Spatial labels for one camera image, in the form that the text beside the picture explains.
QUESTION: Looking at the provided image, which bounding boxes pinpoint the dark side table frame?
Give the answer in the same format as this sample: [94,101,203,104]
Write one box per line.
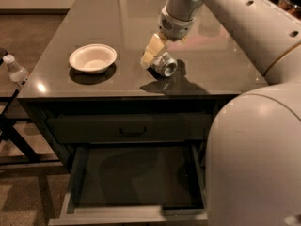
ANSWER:
[0,48,59,166]

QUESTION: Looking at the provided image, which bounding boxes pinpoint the silver 7up soda can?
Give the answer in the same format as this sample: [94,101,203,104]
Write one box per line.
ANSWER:
[150,52,178,77]

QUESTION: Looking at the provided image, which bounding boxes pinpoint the white paper bowl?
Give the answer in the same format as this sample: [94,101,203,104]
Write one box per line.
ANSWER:
[69,44,117,74]

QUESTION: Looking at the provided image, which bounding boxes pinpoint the glass jar of nuts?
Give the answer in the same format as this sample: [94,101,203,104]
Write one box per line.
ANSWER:
[277,0,301,20]

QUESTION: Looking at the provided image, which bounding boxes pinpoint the open dark middle drawer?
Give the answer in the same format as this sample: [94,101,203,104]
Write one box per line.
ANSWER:
[49,143,207,226]

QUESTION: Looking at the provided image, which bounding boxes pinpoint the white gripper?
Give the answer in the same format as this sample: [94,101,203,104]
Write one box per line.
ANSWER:
[140,7,192,69]

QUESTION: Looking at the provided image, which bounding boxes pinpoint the clear plastic water bottle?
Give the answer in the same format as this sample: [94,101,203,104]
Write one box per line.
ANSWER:
[3,55,29,90]

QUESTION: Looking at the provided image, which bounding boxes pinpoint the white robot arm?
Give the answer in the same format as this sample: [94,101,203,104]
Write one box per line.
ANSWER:
[140,0,301,226]

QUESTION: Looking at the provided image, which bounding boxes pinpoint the closed dark top drawer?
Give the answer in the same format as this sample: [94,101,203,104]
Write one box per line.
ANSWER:
[47,113,211,144]

